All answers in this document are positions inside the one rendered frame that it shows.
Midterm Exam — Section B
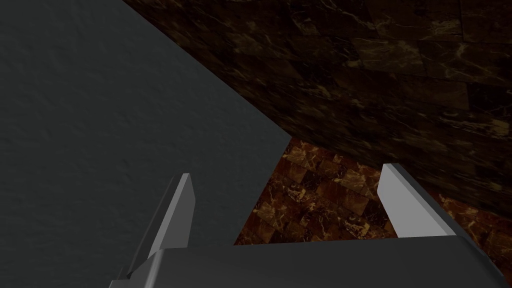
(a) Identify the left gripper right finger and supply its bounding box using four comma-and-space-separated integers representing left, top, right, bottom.
376, 162, 473, 241

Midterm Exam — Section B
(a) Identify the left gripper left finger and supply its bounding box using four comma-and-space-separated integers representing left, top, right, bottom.
126, 172, 197, 280

